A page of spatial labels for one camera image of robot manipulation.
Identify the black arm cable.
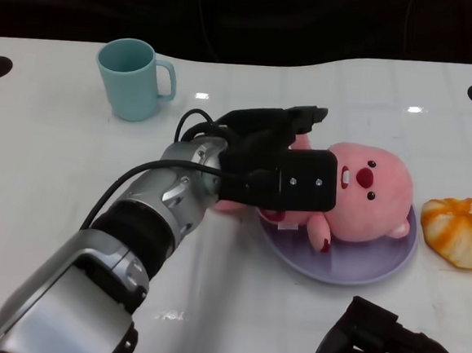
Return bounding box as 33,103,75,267
174,107,236,148
79,152,281,245

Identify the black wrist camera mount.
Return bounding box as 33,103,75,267
274,146,341,215

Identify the teal plastic mug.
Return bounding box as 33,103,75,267
92,37,180,126

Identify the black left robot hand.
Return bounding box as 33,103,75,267
210,97,331,212

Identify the pink plush doll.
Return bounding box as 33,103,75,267
212,126,419,260

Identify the purple plastic plate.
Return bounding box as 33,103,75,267
252,190,422,292

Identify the orange and white bun toy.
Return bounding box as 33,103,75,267
417,194,472,271

